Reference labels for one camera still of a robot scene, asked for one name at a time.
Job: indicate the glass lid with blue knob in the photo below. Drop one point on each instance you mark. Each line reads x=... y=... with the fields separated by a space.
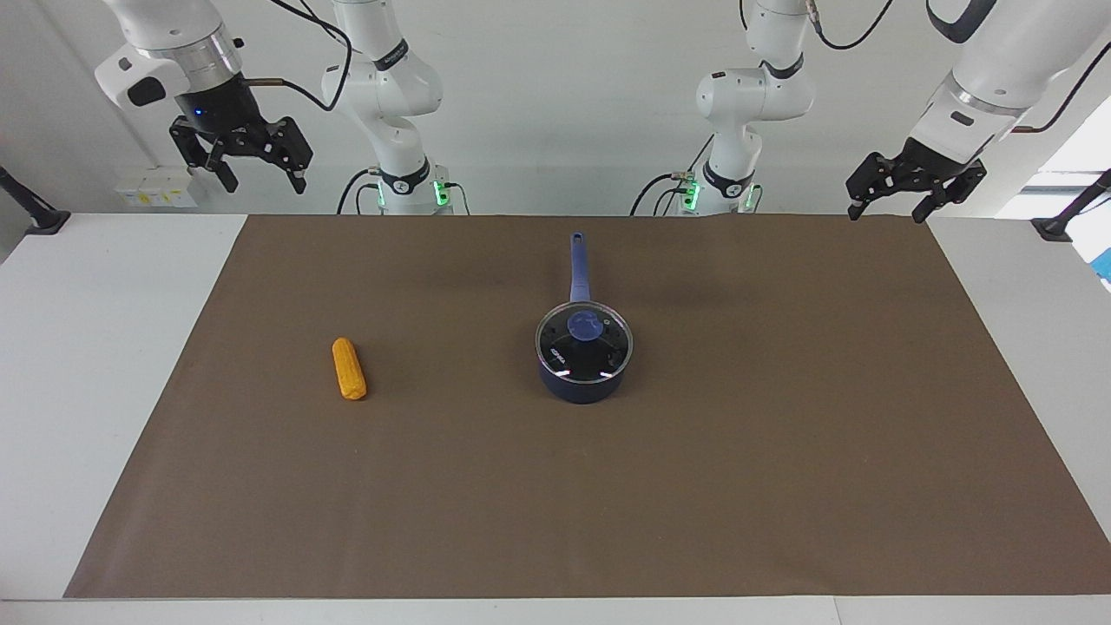
x=583 y=340

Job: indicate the dark blue saucepan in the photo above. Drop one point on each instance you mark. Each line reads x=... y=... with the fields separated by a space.
x=583 y=347

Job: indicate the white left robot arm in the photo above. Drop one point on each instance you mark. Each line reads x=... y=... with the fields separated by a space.
x=998 y=52

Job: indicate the white wall socket box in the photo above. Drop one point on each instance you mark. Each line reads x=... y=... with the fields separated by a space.
x=156 y=188

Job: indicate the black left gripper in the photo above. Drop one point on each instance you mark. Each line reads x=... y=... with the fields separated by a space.
x=933 y=161

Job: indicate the yellow corn cob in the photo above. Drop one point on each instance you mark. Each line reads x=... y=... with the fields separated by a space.
x=349 y=369

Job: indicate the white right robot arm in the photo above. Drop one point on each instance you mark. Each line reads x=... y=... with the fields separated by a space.
x=391 y=87

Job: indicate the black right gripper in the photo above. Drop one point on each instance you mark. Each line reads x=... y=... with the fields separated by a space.
x=217 y=108

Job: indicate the black clamp stand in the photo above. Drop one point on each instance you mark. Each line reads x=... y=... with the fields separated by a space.
x=1055 y=227
x=39 y=219

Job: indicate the light blue object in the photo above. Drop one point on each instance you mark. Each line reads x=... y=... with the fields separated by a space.
x=1105 y=265

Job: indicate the brown table mat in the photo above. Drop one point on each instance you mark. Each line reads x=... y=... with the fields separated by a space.
x=573 y=486

